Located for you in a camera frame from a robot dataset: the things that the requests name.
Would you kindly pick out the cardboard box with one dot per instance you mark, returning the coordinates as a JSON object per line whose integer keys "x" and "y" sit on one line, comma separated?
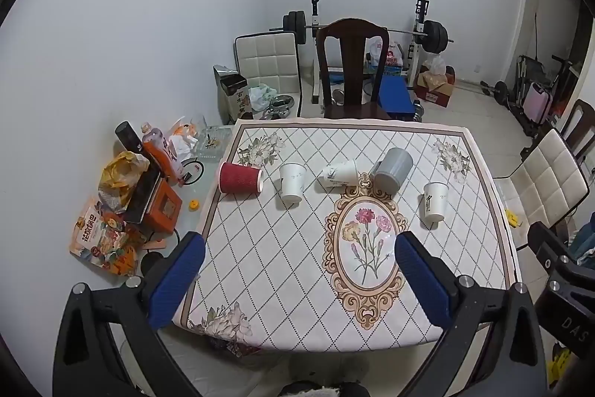
{"x": 437, "y": 92}

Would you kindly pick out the yellow object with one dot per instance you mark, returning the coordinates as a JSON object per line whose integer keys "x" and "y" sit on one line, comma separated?
{"x": 559, "y": 367}

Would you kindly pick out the yellow plastic bag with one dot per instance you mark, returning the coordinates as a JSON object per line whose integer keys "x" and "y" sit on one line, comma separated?
{"x": 118, "y": 173}

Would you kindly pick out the wooden chair with white pad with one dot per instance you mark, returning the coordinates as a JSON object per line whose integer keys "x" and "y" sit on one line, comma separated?
{"x": 584, "y": 122}

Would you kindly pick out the green and white plastic bag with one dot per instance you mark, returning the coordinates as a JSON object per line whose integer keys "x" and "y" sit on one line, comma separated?
{"x": 260, "y": 97}

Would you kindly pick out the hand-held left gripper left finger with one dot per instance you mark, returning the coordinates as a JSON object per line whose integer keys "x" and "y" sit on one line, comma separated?
{"x": 179, "y": 280}

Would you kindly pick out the small yellow cap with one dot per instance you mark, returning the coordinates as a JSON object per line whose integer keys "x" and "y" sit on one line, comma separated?
{"x": 193, "y": 205}

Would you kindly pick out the black cylinder bottle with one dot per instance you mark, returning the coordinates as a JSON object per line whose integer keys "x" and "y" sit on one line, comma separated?
{"x": 129, "y": 136}

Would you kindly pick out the clear glass tray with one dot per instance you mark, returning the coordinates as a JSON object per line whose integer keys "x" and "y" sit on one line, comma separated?
{"x": 211, "y": 143}

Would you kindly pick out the orange snack packet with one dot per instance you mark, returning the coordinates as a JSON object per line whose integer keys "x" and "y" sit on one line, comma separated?
{"x": 93, "y": 234}

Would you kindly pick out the orange box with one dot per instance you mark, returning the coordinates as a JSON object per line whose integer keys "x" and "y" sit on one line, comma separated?
{"x": 162, "y": 208}

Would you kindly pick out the red ribbed paper cup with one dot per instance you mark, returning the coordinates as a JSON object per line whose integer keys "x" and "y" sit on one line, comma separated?
{"x": 238, "y": 178}

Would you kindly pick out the white paper cup wide print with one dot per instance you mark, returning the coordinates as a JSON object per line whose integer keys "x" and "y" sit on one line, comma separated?
{"x": 340, "y": 174}

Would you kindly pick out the red and white plastic bag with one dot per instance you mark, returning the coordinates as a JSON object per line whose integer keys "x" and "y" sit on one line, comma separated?
{"x": 392, "y": 52}

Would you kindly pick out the glass side table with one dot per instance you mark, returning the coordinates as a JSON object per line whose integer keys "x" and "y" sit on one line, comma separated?
{"x": 193, "y": 225}

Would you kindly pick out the dark wooden chair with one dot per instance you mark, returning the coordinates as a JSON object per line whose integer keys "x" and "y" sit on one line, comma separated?
{"x": 352, "y": 67}

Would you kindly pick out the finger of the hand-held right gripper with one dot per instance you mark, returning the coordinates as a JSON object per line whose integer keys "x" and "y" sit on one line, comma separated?
{"x": 546, "y": 241}

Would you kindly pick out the blue bench pad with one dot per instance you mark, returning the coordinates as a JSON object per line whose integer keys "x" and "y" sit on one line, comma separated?
{"x": 395, "y": 94}

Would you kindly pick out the plain white paper cup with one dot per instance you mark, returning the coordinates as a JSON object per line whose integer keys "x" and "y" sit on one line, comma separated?
{"x": 292, "y": 185}

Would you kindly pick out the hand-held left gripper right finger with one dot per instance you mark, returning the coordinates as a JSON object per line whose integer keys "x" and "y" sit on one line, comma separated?
{"x": 423, "y": 280}

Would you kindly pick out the floral diamond-pattern tablecloth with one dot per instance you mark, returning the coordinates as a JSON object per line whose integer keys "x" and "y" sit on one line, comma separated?
{"x": 279, "y": 248}

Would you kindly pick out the blue denim clothing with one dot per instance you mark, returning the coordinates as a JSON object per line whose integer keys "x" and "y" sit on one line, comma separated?
{"x": 586, "y": 243}

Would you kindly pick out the black dumbbell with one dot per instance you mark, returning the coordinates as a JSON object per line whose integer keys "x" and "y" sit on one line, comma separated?
{"x": 499, "y": 91}

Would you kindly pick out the pink suitcase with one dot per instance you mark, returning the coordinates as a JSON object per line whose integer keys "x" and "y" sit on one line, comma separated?
{"x": 538, "y": 101}

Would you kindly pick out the black round object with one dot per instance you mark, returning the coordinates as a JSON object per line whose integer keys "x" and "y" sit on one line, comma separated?
{"x": 151, "y": 263}

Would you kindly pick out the black folded cart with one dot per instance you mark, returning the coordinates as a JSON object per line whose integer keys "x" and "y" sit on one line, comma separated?
{"x": 527, "y": 76}

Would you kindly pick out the small yellow toy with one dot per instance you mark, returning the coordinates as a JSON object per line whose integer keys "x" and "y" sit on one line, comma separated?
{"x": 512, "y": 218}

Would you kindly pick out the white squat rack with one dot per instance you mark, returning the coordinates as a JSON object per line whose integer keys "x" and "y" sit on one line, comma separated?
{"x": 420, "y": 25}

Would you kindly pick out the orange and white wrappers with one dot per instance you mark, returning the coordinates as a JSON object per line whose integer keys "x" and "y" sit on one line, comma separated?
{"x": 181, "y": 139}

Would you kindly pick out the black tea box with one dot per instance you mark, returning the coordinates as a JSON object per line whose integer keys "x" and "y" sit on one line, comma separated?
{"x": 234, "y": 97}

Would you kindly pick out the metal pot lids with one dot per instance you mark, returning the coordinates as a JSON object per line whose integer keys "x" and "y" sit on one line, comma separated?
{"x": 279, "y": 105}

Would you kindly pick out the grey mug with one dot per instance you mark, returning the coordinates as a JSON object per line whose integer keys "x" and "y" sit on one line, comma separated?
{"x": 393, "y": 169}

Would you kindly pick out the black flat case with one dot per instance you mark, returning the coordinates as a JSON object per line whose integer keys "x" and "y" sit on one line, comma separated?
{"x": 142, "y": 197}

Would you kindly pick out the barbell with black plates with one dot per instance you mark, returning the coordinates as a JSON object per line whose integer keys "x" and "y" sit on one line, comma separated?
{"x": 436, "y": 35}

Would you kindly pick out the white padded chair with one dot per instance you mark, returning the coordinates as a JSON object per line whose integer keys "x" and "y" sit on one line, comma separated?
{"x": 544, "y": 183}
{"x": 269, "y": 60}

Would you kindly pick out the white paper cup small print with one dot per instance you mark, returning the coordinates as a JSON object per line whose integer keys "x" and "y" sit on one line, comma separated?
{"x": 435, "y": 204}

